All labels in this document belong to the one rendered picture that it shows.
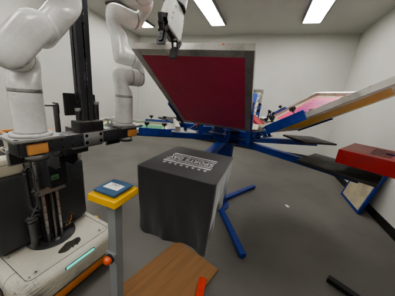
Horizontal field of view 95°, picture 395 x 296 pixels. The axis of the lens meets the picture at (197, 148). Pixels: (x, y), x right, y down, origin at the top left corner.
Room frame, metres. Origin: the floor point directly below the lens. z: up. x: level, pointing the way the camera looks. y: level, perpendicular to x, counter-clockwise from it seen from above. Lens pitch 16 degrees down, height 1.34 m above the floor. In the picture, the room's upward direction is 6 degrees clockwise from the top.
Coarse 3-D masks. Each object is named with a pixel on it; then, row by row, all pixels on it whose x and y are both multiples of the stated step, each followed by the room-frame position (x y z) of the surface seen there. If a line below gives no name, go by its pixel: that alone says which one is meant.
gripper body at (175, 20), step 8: (168, 0) 0.72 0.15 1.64; (176, 0) 0.73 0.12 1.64; (168, 8) 0.71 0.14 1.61; (176, 8) 0.73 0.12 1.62; (184, 8) 0.76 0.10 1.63; (168, 16) 0.70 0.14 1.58; (176, 16) 0.73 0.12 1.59; (168, 24) 0.69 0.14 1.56; (176, 24) 0.73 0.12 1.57; (168, 32) 0.73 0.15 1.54; (176, 32) 0.74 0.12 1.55; (168, 40) 0.77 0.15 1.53
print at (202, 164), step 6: (174, 156) 1.10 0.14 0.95; (180, 156) 1.12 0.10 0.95; (186, 156) 1.13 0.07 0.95; (192, 156) 1.14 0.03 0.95; (168, 162) 0.99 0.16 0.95; (174, 162) 1.00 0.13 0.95; (180, 162) 1.01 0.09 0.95; (186, 162) 1.02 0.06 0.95; (192, 162) 1.03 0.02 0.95; (198, 162) 1.04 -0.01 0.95; (204, 162) 1.05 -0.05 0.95; (210, 162) 1.06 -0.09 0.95; (216, 162) 1.08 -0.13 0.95; (192, 168) 0.94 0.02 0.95; (198, 168) 0.95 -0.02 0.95; (204, 168) 0.96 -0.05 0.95; (210, 168) 0.97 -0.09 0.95
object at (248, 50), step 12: (132, 48) 0.97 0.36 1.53; (144, 48) 0.94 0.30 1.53; (156, 48) 0.92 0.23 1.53; (168, 48) 0.90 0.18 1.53; (180, 48) 0.88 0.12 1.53; (192, 48) 0.87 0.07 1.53; (204, 48) 0.85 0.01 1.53; (216, 48) 0.83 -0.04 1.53; (228, 48) 0.82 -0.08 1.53; (240, 48) 0.80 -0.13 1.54; (252, 48) 0.79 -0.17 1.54; (144, 60) 1.02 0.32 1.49; (252, 60) 0.82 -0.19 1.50; (252, 72) 0.88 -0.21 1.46; (156, 84) 1.18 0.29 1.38; (252, 84) 0.94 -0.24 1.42; (168, 96) 1.28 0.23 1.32; (252, 96) 1.04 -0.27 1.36
